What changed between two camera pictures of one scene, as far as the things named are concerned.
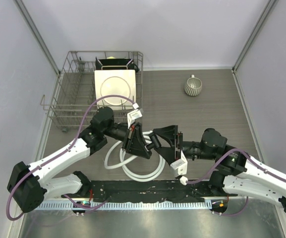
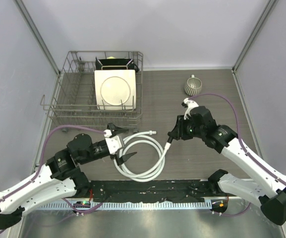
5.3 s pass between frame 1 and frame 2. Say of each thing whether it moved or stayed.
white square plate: stayed
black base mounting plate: stayed
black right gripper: moved
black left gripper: moved
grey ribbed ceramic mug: stayed
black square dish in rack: stayed
